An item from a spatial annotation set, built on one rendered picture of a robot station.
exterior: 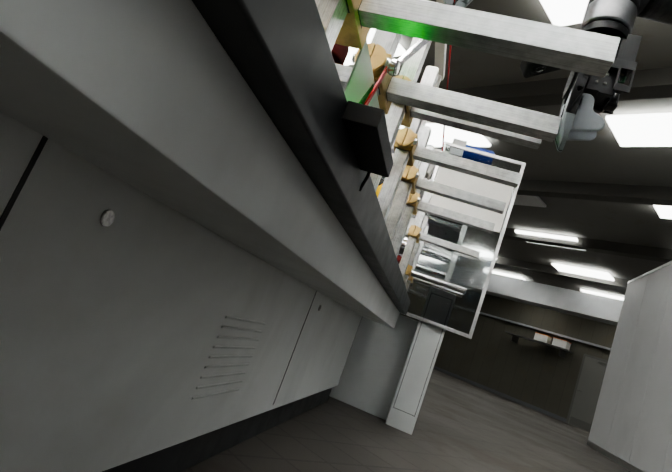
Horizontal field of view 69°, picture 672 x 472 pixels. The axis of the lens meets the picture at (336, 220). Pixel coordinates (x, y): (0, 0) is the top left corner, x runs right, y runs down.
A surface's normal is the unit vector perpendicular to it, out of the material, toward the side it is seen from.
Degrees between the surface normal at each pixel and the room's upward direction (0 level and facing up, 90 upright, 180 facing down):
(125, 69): 90
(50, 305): 90
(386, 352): 90
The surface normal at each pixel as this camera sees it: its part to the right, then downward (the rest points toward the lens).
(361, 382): -0.18, -0.26
